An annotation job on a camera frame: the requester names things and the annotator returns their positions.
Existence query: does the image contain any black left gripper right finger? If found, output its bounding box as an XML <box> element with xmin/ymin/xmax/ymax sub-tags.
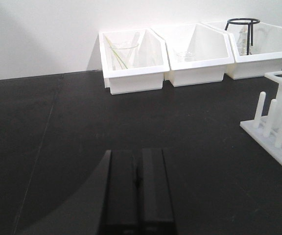
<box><xmin>138</xmin><ymin>148</ymin><xmax>176</xmax><ymax>235</ymax></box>

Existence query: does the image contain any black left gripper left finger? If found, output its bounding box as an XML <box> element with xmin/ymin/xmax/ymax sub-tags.
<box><xmin>99</xmin><ymin>150</ymin><xmax>138</xmax><ymax>235</ymax></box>

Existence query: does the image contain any white test tube rack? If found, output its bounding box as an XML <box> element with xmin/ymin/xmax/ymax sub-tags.
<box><xmin>240</xmin><ymin>71</ymin><xmax>282</xmax><ymax>165</ymax></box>

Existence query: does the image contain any left white plastic bin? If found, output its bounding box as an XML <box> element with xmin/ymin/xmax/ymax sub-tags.
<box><xmin>99</xmin><ymin>28</ymin><xmax>169</xmax><ymax>94</ymax></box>

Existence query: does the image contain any white plastic bin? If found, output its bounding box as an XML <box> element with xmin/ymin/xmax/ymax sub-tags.
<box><xmin>203</xmin><ymin>21</ymin><xmax>282</xmax><ymax>79</ymax></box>
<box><xmin>99</xmin><ymin>28</ymin><xmax>169</xmax><ymax>94</ymax></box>
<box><xmin>152</xmin><ymin>23</ymin><xmax>235</xmax><ymax>87</ymax></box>

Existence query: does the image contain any glass beaker in left bin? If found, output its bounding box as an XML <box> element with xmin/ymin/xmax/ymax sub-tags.
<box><xmin>111</xmin><ymin>43</ymin><xmax>139</xmax><ymax>71</ymax></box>

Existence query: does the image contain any small glass beaker middle bin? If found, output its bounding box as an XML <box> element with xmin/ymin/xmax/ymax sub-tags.
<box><xmin>176</xmin><ymin>51</ymin><xmax>195</xmax><ymax>63</ymax></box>

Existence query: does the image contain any middle white plastic bin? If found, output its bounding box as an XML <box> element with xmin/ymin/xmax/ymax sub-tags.
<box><xmin>152</xmin><ymin>23</ymin><xmax>235</xmax><ymax>87</ymax></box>

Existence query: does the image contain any right white plastic bin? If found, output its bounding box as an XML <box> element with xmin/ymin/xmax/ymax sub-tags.
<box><xmin>203</xmin><ymin>21</ymin><xmax>282</xmax><ymax>79</ymax></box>

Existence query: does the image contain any glass flask in right bin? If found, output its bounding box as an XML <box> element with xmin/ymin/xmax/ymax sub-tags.
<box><xmin>237</xmin><ymin>25</ymin><xmax>253</xmax><ymax>56</ymax></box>

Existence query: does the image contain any black metal tripod stand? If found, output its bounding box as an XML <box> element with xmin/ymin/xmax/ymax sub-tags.
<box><xmin>225</xmin><ymin>18</ymin><xmax>260</xmax><ymax>56</ymax></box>

